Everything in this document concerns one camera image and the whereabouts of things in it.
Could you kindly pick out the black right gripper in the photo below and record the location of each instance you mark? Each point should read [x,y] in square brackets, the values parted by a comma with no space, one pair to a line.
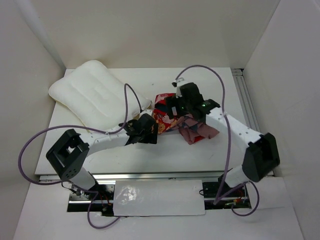
[172,101]

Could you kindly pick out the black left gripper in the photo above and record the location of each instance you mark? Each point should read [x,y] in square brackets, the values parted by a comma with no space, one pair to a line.
[151,137]

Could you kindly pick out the red and pink patterned pillowcase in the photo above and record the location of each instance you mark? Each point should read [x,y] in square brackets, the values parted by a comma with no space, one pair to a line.
[190,129]

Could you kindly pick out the white pillow with yellow edge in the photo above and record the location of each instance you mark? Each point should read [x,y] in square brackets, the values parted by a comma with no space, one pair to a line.
[96,97]

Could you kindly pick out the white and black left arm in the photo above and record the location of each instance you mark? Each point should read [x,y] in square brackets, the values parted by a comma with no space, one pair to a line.
[70,151]

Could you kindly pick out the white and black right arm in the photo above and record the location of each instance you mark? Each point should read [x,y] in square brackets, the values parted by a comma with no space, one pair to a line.
[260,152]

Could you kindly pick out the white glossy cover plate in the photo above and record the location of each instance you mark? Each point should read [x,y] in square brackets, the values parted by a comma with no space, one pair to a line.
[146,198]

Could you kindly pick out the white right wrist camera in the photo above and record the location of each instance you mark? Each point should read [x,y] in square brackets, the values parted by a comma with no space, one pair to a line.
[178,83]

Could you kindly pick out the aluminium table edge rail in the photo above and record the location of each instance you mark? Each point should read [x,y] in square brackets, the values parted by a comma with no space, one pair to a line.
[159,175]

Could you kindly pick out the aluminium side rail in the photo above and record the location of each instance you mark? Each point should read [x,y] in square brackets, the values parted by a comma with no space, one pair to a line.
[245,99]

